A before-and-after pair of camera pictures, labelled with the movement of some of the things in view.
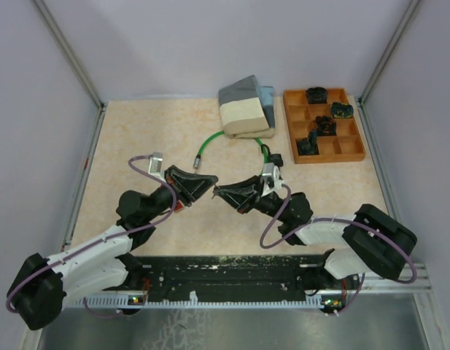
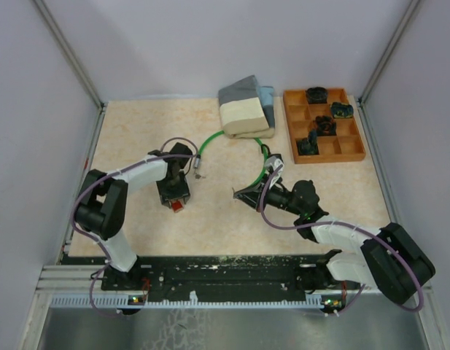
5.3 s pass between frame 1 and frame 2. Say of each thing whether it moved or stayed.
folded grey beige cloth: stayed
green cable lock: stayed
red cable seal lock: stayed
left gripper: moved
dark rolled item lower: stayed
